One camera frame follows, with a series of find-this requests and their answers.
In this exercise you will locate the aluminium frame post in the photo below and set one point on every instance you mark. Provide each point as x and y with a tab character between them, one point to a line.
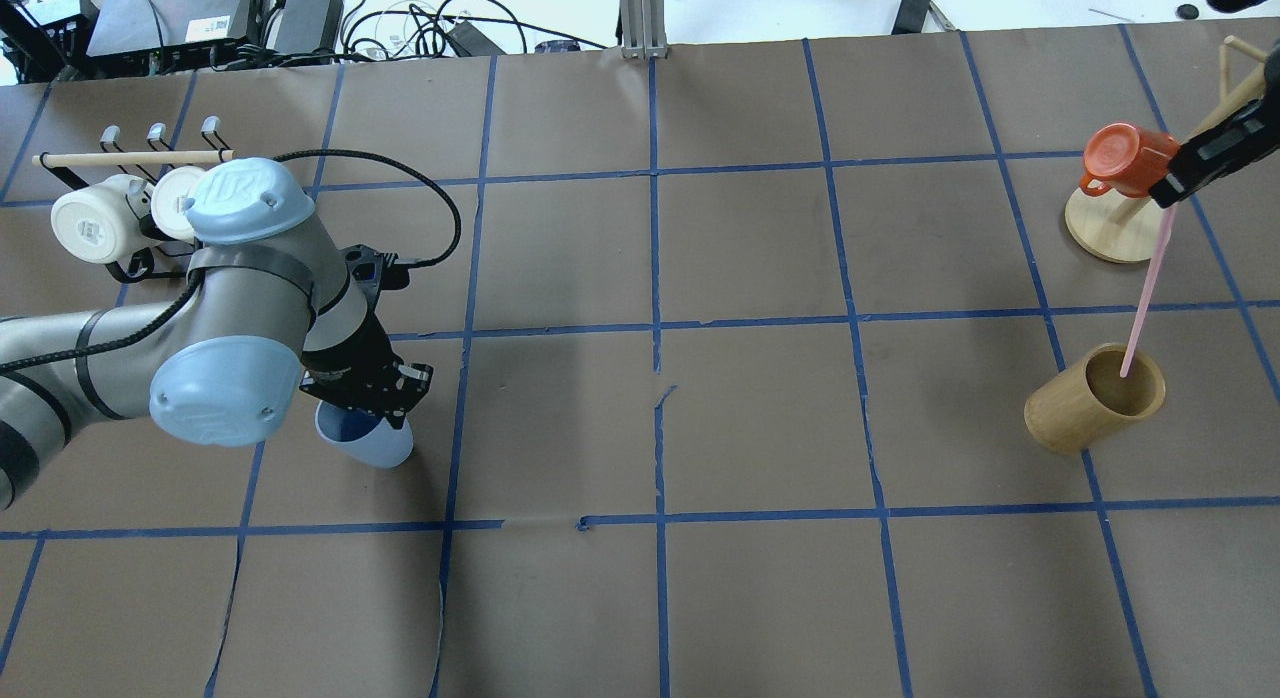
643	29

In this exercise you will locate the black gripper body, camera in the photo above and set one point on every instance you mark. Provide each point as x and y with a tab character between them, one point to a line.
352	358

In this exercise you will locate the black power adapter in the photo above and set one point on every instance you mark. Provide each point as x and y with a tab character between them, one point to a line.
304	27

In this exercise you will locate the black wire mug rack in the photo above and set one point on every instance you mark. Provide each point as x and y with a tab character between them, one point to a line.
142	265

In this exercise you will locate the pink chopstick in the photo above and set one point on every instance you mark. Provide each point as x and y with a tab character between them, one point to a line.
1154	268

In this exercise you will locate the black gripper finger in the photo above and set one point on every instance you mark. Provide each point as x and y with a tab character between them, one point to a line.
1246	136

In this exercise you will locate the orange mug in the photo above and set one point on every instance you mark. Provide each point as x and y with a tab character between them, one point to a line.
1127	159

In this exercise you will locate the black electronics box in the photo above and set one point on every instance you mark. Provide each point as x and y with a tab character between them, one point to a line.
180	31

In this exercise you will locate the bamboo wooden cup holder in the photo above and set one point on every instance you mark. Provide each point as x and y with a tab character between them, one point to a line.
1098	396

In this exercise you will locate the light blue plastic cup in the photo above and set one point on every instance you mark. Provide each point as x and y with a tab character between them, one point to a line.
366	438

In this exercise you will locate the white mug, on rack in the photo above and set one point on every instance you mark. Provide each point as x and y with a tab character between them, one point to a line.
170	199
103	223

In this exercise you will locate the white mug, left on rack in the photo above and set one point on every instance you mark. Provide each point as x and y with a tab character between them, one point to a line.
103	223

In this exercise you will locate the white mug, right on rack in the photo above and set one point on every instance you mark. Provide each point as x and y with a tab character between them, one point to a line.
170	199

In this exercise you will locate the wooden dowel rod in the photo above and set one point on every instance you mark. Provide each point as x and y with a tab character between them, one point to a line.
136	158

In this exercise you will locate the silver robot arm, camera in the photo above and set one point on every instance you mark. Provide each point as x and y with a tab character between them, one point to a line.
217	366

